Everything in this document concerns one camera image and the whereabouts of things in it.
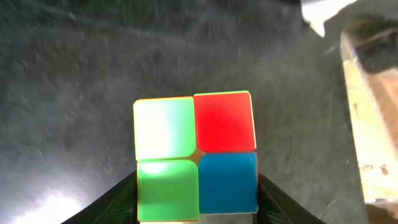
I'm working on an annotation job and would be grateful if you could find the many-coloured puzzle cube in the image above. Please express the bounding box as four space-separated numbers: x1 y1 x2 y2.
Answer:
132 90 259 223

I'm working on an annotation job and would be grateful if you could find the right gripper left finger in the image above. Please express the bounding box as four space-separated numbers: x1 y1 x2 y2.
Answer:
61 170 139 224

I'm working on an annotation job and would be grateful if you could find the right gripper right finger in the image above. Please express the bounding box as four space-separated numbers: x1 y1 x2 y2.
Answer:
257 173 326 224

